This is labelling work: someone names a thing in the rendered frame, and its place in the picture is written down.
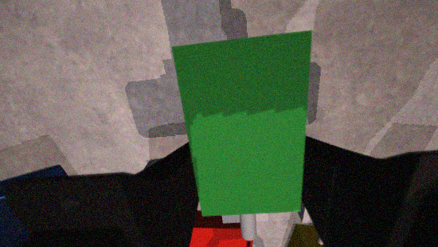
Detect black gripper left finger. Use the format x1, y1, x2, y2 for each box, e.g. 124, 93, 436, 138
5, 142, 199, 247

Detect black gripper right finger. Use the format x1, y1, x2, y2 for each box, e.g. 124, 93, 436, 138
302, 136, 438, 247

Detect yellow block with grey metal pin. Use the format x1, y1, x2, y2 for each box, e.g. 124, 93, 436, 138
287, 224, 324, 247

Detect red tray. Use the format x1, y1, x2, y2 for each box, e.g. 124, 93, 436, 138
190, 210, 253, 247

